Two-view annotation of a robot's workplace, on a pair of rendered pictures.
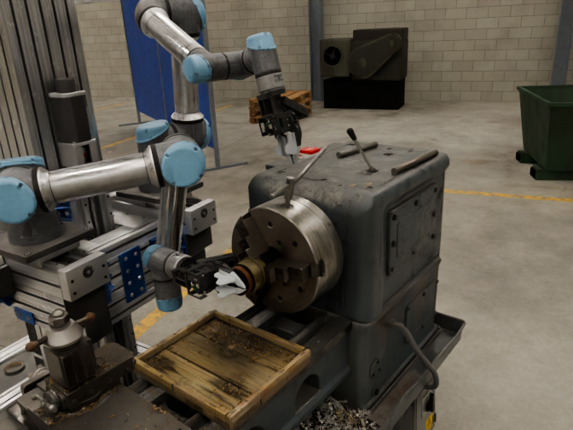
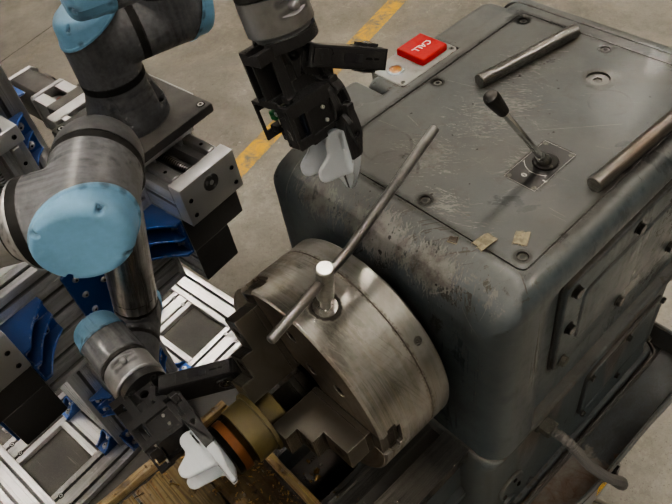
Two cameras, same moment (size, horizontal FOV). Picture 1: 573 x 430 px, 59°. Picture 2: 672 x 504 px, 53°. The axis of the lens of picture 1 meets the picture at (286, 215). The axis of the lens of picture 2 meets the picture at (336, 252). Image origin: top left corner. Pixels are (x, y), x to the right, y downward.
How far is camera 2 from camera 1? 0.85 m
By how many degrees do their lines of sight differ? 30
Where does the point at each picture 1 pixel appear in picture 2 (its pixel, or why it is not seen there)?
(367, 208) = (506, 328)
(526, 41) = not seen: outside the picture
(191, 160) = (95, 234)
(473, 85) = not seen: outside the picture
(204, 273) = (157, 443)
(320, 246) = (391, 404)
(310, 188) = (391, 228)
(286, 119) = (321, 108)
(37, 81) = not seen: outside the picture
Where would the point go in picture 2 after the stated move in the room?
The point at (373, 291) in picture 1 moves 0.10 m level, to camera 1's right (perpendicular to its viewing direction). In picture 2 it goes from (512, 426) to (584, 430)
